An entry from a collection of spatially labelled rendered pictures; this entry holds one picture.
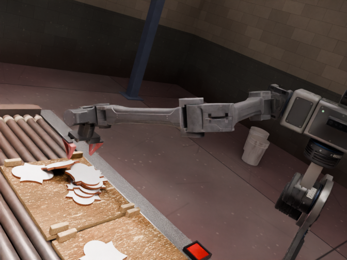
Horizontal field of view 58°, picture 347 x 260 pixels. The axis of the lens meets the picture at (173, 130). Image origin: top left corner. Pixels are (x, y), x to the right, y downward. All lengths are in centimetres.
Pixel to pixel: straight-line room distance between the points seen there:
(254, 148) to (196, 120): 372
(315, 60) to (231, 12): 215
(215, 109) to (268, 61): 541
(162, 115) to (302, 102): 61
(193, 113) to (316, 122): 61
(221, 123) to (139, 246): 50
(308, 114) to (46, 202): 102
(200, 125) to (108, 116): 36
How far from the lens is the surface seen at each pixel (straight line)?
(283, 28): 622
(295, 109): 133
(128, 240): 111
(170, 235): 122
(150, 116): 96
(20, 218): 117
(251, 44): 653
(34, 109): 186
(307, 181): 139
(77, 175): 125
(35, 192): 124
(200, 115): 86
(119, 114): 105
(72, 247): 105
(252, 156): 461
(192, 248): 119
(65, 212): 116
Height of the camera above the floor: 167
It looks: 20 degrees down
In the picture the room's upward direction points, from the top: 19 degrees clockwise
